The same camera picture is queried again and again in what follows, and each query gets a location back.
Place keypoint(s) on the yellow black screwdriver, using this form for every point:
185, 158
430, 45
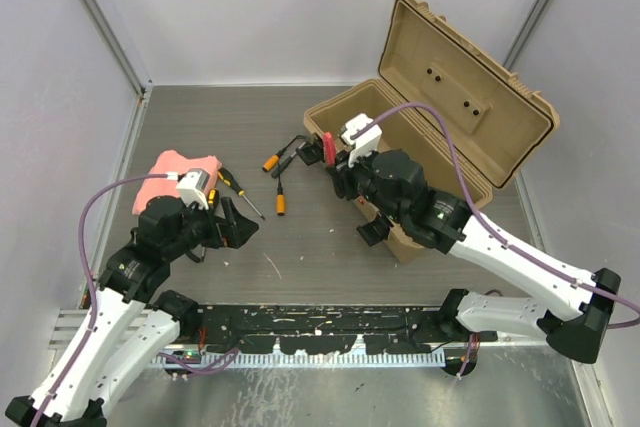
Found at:
213, 199
230, 181

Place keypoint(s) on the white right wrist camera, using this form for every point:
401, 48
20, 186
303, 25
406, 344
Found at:
361, 135

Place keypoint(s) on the tan plastic tool case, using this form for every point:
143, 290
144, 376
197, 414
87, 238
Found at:
469, 111

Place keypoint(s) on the black red pliers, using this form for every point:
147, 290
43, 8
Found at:
329, 149

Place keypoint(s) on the orange short screwdriver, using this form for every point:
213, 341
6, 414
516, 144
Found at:
274, 160

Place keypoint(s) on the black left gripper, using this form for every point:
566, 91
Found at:
237, 227

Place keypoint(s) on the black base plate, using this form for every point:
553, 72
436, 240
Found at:
315, 329

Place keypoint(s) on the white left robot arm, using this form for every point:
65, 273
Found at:
129, 323

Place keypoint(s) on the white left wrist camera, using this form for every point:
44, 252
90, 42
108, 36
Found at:
191, 188

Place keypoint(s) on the pink folded cloth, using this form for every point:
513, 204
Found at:
172, 161

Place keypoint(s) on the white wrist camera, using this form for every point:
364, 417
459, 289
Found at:
361, 135
191, 188

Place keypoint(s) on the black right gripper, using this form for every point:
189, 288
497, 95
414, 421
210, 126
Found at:
344, 176

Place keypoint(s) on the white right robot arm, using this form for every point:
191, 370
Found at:
566, 306

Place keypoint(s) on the orange stubby screwdriver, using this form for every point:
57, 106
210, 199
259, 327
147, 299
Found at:
280, 200

